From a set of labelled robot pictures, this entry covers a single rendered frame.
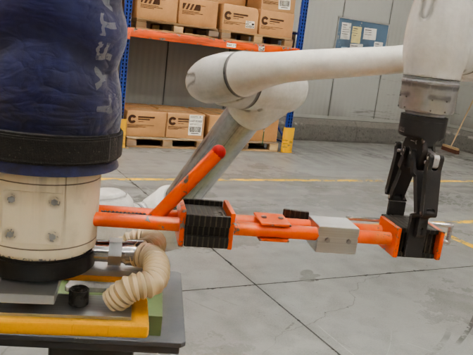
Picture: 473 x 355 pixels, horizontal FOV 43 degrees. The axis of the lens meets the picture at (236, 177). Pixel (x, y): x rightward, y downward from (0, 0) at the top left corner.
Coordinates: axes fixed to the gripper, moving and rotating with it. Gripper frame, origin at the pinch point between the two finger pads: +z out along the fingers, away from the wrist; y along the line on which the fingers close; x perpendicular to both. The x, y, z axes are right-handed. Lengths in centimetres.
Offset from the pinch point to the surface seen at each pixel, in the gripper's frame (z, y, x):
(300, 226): -0.6, 2.8, -19.0
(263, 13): -84, -809, 122
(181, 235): 1.4, 5.1, -38.1
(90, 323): 11, 15, -50
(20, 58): -23, 12, -61
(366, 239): 0.5, 3.6, -7.9
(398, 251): 1.8, 4.7, -2.7
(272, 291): 123, -265, 48
